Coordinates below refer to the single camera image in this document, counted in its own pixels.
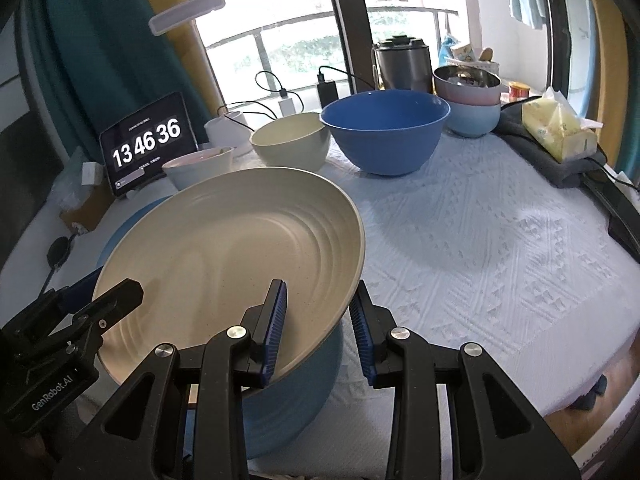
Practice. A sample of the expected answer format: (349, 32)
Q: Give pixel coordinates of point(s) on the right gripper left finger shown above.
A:
(179, 413)

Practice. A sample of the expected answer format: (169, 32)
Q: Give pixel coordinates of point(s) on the blue plate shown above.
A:
(276, 415)

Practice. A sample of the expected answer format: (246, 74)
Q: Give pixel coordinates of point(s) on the light blue bowl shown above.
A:
(472, 121)

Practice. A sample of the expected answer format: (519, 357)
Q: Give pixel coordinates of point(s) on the brown cardboard box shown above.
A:
(87, 217)

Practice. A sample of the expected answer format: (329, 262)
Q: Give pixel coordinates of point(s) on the yellow tissue pack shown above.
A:
(554, 124)

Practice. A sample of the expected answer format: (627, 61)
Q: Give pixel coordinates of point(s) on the white desk lamp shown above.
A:
(226, 128)

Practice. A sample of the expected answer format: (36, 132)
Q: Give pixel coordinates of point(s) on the beige ridged plate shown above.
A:
(208, 253)

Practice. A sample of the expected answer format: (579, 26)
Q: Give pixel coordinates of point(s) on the dark grey folded cloth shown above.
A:
(560, 174)

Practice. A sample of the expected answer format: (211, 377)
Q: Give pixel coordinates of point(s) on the steel electric cooker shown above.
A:
(403, 62)

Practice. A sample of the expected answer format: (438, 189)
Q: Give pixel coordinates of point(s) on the teal curtain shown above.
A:
(97, 61)

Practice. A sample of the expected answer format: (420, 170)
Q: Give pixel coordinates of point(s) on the large blue bowl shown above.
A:
(389, 133)

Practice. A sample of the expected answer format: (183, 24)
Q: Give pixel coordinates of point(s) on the small white box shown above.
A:
(92, 174)

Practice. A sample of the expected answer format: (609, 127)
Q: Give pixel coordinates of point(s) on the tablet showing clock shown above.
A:
(135, 148)

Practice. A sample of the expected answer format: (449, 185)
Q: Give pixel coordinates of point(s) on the beige bowl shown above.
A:
(297, 141)

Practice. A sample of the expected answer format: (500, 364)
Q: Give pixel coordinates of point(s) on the orange small jar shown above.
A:
(518, 91)

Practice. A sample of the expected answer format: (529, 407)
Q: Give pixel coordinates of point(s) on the black power adapter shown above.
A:
(327, 90)

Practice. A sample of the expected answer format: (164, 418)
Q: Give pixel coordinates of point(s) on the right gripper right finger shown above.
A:
(496, 433)

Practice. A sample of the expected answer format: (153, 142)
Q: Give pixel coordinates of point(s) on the white pink strawberry bowl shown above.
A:
(196, 167)

